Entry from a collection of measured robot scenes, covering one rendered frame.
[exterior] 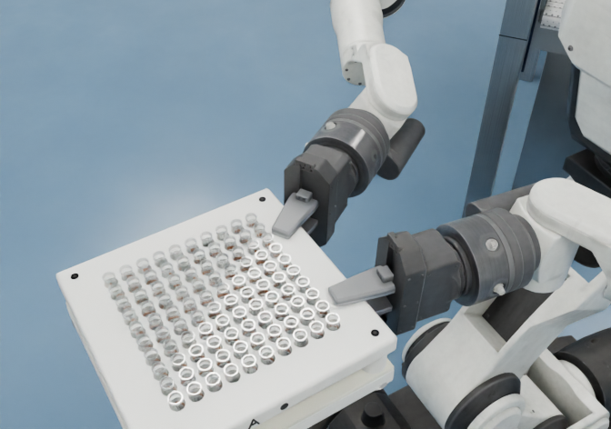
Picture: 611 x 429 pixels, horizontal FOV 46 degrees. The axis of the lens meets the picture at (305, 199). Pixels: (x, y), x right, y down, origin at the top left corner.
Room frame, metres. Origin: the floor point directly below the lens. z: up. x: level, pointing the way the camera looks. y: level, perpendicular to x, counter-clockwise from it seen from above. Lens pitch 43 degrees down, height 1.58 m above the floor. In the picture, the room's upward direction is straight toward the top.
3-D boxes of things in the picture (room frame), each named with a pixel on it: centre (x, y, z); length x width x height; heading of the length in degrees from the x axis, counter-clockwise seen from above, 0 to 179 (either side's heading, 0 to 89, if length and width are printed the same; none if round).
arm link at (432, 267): (0.49, -0.14, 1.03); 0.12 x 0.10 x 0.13; 114
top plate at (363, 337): (0.44, 0.08, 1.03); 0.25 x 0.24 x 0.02; 32
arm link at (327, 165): (0.64, -0.02, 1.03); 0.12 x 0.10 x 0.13; 153
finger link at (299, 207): (0.55, 0.01, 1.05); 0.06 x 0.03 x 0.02; 153
